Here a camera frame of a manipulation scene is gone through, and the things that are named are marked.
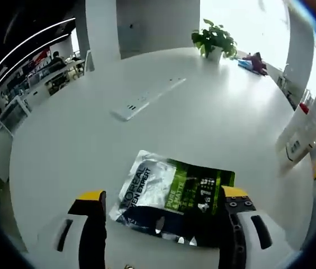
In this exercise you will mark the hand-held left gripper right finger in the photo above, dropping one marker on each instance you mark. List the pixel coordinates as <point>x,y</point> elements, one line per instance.
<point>233,232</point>

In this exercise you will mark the white chair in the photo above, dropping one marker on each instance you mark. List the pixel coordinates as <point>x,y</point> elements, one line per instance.
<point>89,61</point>

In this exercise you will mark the white table socket panel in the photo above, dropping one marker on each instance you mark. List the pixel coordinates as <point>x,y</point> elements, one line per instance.
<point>146,101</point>

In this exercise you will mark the blue packet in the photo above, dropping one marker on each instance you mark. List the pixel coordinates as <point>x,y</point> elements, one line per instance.
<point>245,64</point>

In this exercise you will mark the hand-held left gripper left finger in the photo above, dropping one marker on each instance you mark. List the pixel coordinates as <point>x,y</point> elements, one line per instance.
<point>93,232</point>

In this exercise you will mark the green skincare sachet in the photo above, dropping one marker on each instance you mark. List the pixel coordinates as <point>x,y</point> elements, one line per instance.
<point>160,190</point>

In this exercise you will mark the potted green plant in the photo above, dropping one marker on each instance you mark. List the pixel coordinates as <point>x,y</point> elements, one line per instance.
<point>214,39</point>

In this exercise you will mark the red collar pump skincare bottle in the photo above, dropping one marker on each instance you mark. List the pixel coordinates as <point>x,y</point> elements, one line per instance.
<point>293,131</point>

